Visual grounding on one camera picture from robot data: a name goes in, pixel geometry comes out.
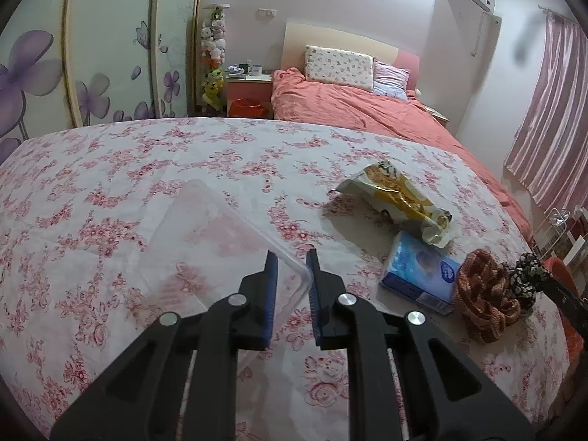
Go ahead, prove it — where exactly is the white floral pillow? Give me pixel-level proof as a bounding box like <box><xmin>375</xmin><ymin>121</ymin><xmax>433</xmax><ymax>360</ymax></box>
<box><xmin>304</xmin><ymin>45</ymin><xmax>375</xmax><ymax>93</ymax></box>

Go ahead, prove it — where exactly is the bed with coral duvet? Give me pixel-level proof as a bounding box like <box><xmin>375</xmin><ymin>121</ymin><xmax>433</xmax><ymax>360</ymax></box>
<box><xmin>270</xmin><ymin>21</ymin><xmax>536</xmax><ymax>244</ymax></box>

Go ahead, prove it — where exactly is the pink satin curtain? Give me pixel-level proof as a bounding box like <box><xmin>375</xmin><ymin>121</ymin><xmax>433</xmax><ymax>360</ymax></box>
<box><xmin>504</xmin><ymin>11</ymin><xmax>588</xmax><ymax>214</ymax></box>

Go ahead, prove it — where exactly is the blue tissue pack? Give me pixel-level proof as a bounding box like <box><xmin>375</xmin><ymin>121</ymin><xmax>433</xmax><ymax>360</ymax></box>
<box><xmin>377</xmin><ymin>230</ymin><xmax>462</xmax><ymax>317</ymax></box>

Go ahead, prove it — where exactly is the pink striped pillow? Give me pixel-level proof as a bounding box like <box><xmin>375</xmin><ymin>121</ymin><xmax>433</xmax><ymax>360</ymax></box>
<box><xmin>372</xmin><ymin>57</ymin><xmax>411</xmax><ymax>102</ymax></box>

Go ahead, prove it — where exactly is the wardrobe with purple flower print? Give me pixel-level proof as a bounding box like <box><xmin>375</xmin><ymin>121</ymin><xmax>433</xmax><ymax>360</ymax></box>
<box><xmin>0</xmin><ymin>0</ymin><xmax>205</xmax><ymax>166</ymax></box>

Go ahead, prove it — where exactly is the white wire rack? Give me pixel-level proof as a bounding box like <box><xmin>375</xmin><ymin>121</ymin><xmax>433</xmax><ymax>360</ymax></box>
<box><xmin>535</xmin><ymin>207</ymin><xmax>588</xmax><ymax>262</ymax></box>

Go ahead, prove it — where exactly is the orange plastic laundry basket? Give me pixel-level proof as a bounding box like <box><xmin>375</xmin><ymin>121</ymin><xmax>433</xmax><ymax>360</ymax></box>
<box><xmin>542</xmin><ymin>257</ymin><xmax>586</xmax><ymax>363</ymax></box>

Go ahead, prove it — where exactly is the red plastic bag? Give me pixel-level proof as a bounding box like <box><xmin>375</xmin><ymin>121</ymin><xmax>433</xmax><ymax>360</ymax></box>
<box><xmin>228</xmin><ymin>98</ymin><xmax>265</xmax><ymax>119</ymax></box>

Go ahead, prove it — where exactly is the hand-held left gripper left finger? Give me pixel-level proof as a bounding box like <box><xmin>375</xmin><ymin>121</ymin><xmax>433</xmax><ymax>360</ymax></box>
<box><xmin>50</xmin><ymin>249</ymin><xmax>280</xmax><ymax>441</ymax></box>

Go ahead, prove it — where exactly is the yellow snack bag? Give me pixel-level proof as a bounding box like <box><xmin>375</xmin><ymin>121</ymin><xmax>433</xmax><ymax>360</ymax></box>
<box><xmin>335</xmin><ymin>160</ymin><xmax>454</xmax><ymax>245</ymax></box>

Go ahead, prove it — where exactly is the pink floral tablecloth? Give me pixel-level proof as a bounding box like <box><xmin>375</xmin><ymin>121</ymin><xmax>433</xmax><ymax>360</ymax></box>
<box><xmin>0</xmin><ymin>117</ymin><xmax>573</xmax><ymax>441</ymax></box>

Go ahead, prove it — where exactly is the black floral cloth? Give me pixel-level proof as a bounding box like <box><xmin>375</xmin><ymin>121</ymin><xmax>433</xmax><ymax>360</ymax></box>
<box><xmin>501</xmin><ymin>252</ymin><xmax>552</xmax><ymax>313</ymax></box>

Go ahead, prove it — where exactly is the pink nightstand with mug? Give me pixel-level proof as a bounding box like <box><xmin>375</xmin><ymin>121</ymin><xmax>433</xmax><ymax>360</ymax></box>
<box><xmin>226</xmin><ymin>76</ymin><xmax>273</xmax><ymax>118</ymax></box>

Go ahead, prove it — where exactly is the hanging column of plush toys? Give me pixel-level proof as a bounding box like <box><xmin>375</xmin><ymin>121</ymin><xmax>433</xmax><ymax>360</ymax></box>
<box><xmin>198</xmin><ymin>4</ymin><xmax>230</xmax><ymax>113</ymax></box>

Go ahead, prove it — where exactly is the clear plastic container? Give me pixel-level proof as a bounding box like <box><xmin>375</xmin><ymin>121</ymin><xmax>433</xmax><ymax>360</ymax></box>
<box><xmin>138</xmin><ymin>179</ymin><xmax>309</xmax><ymax>327</ymax></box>

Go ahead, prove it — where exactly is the brown checked cloth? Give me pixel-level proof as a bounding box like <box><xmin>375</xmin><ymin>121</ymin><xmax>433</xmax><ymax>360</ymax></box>
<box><xmin>452</xmin><ymin>249</ymin><xmax>522</xmax><ymax>344</ymax></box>

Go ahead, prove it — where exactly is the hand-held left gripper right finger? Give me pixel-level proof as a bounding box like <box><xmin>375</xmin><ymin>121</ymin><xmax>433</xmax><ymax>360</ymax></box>
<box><xmin>305</xmin><ymin>248</ymin><xmax>536</xmax><ymax>441</ymax></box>

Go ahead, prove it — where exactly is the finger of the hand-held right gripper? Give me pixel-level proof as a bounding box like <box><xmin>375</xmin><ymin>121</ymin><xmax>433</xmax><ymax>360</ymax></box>
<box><xmin>539</xmin><ymin>278</ymin><xmax>588</xmax><ymax>320</ymax></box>

